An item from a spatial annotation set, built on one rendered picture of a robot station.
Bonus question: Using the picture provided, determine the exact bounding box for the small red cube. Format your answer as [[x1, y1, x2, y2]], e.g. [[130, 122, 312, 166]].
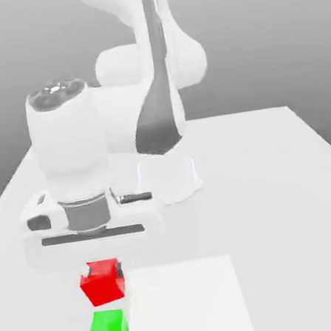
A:
[[76, 256, 129, 309]]

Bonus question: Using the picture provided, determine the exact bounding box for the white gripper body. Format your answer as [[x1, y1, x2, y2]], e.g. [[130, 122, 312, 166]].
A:
[[20, 203, 168, 273]]

